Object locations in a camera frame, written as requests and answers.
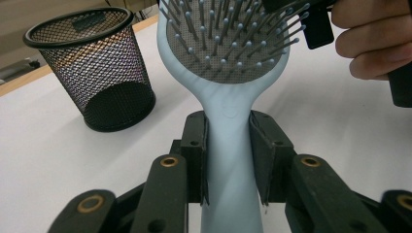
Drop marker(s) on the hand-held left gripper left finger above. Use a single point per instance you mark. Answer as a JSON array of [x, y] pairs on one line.
[[193, 152]]

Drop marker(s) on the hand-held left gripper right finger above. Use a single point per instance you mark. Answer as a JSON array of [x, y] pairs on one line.
[[268, 155]]

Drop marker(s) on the light blue hairbrush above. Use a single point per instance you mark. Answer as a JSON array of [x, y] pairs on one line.
[[230, 145]]

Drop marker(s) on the black mesh pen cup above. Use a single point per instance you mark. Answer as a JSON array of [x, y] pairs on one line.
[[97, 74]]

